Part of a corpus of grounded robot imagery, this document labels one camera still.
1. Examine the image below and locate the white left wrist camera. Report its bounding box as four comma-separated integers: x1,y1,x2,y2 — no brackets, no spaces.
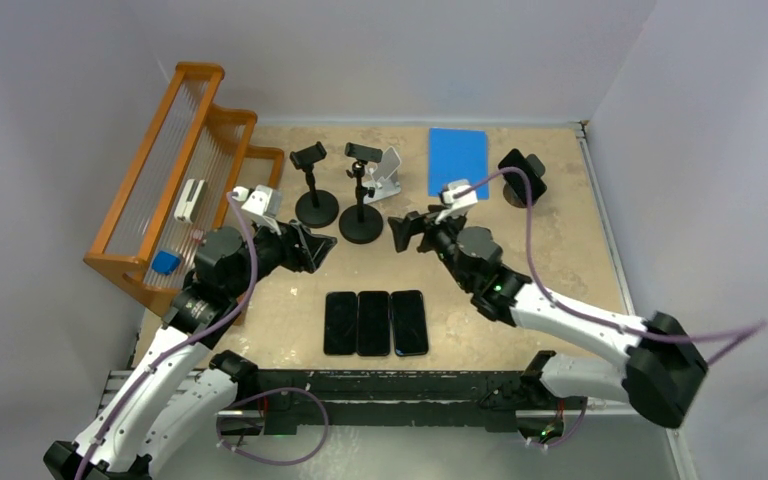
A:
231,185,283,235

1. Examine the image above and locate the blue object on rack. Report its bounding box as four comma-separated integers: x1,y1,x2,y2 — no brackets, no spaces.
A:
150,249,182,276

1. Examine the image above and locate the black tall phone stand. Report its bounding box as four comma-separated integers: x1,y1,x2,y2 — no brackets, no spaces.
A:
339,142,383,244

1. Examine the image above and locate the blue rectangular mat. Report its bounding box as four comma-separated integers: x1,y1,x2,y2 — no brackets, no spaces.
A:
427,128,489,196

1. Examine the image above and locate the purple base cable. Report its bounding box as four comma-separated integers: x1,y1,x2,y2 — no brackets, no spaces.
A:
523,400,587,452
214,387,329,466

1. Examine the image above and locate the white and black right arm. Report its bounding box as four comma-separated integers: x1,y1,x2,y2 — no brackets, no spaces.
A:
388,211,708,429

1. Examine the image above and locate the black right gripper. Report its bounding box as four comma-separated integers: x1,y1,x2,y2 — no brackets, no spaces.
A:
388,205,474,291

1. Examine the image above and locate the orange wooden rack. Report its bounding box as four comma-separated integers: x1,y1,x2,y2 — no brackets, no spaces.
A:
84,62,285,316

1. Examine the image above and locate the black round-base phone stand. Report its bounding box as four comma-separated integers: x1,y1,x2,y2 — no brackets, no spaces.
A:
289,141,339,228

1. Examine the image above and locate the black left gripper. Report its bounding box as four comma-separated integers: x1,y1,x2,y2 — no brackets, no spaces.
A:
226,214,334,299

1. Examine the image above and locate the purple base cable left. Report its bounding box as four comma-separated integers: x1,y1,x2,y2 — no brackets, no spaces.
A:
214,387,329,466

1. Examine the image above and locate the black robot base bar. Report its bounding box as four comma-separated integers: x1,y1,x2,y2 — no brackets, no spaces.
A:
232,369,584,435

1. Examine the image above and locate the black phone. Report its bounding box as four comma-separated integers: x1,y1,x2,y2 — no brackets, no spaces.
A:
356,291,391,356
390,290,429,357
497,163,533,204

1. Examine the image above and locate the white device on rack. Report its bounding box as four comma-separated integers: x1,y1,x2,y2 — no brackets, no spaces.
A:
173,178,207,224

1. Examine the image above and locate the white folding phone stand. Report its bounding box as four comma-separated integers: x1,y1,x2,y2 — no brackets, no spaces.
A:
363,146,402,204

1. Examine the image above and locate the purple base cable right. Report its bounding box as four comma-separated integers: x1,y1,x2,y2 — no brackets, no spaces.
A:
523,400,587,452

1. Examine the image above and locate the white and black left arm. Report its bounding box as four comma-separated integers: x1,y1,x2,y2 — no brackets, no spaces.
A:
43,220,337,479

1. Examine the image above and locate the black smartphone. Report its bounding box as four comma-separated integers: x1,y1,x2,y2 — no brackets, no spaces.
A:
323,291,358,356

